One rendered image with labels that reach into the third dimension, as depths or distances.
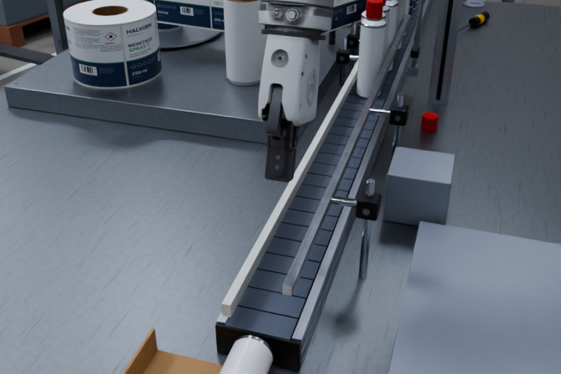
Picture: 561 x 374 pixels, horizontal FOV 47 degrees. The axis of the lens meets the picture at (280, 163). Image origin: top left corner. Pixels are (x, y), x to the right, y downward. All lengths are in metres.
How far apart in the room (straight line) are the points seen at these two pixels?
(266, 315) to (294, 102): 0.28
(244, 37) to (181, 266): 0.60
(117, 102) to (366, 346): 0.79
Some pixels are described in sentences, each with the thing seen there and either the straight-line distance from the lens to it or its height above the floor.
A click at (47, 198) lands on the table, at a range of 1.20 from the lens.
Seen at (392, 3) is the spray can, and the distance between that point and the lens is 1.48.
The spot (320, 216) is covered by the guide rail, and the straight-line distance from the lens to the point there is 0.85.
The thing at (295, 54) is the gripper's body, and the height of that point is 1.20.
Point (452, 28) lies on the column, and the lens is 1.46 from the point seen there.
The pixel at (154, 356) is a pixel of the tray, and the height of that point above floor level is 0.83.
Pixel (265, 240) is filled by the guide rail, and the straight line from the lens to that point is 0.89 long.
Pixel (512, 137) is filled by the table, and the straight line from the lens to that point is 1.41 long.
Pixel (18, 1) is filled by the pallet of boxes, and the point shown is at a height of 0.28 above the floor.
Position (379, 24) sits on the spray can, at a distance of 1.34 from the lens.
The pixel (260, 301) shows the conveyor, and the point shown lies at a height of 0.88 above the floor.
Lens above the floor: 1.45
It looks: 30 degrees down
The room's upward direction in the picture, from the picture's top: straight up
